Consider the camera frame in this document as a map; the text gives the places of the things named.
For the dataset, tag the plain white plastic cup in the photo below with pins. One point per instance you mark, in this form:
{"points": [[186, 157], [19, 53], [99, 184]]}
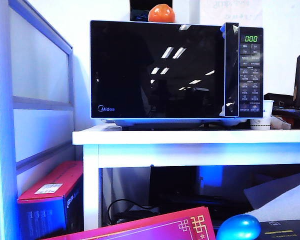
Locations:
{"points": [[268, 107]]}

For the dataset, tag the black power adapter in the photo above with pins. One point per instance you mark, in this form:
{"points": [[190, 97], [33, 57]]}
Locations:
{"points": [[137, 215]]}

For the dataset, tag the grey cardboard sheet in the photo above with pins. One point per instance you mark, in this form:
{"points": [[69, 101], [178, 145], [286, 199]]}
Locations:
{"points": [[265, 192]]}

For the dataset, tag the black router with antenna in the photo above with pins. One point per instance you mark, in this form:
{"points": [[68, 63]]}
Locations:
{"points": [[277, 97]]}

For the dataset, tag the black box with gold print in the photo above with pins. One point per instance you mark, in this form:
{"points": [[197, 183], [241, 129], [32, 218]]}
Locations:
{"points": [[285, 227]]}

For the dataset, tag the black flat device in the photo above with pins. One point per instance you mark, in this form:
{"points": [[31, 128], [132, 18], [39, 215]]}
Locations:
{"points": [[202, 202]]}

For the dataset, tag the grey office partition panel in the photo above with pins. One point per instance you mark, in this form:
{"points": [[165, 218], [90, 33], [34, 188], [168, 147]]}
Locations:
{"points": [[40, 75]]}

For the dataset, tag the large black box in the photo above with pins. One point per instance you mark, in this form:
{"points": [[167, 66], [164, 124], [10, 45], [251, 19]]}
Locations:
{"points": [[172, 182]]}

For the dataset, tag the red and blue carton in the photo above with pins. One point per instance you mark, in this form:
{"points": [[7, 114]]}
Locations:
{"points": [[47, 180]]}

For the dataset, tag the white foam sheet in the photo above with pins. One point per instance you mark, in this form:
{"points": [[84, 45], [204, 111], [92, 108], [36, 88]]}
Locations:
{"points": [[290, 207]]}

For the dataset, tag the white table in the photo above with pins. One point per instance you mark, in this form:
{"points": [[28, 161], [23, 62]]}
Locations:
{"points": [[190, 137]]}

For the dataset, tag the orange and white snack packet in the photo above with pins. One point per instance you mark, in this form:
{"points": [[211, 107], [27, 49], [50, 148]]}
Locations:
{"points": [[281, 123]]}

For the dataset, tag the shiny blue egg-shaped object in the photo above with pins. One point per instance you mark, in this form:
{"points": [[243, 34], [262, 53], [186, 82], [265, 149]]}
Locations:
{"points": [[240, 227]]}

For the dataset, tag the patterned white paper cup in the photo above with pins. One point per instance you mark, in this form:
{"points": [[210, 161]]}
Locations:
{"points": [[260, 124]]}

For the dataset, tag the orange fruit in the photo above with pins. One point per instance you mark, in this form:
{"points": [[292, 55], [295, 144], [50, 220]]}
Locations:
{"points": [[161, 14]]}

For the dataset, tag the magenta gift box gold pattern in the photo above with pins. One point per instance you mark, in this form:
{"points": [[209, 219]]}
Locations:
{"points": [[152, 230]]}

